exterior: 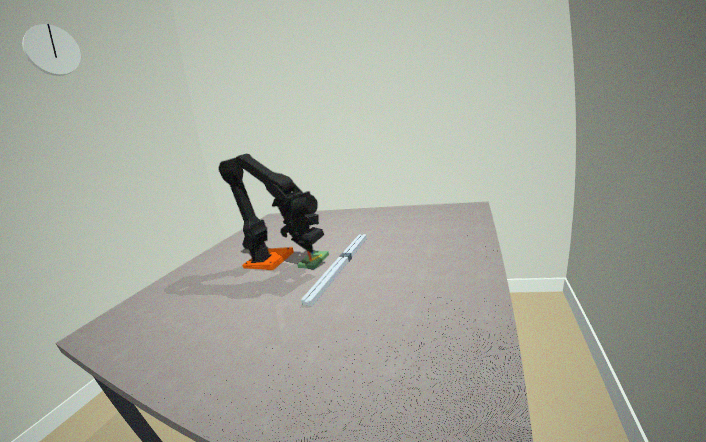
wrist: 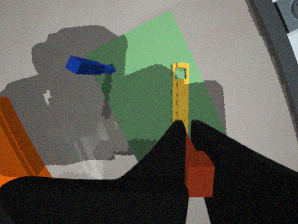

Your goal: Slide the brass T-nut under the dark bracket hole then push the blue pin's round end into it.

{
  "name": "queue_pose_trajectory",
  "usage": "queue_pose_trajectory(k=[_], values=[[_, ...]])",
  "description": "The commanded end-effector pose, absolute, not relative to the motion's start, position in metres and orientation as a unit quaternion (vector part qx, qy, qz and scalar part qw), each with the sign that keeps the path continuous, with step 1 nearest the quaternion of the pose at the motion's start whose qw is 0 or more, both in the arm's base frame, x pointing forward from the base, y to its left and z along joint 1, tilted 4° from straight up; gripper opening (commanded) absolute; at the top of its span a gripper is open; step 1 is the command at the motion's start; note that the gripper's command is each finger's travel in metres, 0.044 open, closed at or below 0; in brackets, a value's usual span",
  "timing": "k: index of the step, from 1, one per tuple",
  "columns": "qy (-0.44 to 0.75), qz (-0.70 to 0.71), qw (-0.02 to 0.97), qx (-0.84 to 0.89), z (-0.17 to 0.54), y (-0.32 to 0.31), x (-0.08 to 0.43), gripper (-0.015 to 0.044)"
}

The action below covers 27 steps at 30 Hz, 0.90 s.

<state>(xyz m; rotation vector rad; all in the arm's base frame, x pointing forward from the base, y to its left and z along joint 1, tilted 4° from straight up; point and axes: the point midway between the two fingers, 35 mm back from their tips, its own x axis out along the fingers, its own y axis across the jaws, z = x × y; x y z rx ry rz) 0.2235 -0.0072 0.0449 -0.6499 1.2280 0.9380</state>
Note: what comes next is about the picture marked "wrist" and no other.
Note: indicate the blue pin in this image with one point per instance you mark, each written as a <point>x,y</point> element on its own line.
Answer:
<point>88,67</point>

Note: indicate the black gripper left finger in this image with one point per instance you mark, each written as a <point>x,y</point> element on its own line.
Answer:
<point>151,192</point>

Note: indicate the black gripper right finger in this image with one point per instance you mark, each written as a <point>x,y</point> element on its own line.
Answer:
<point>248,188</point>

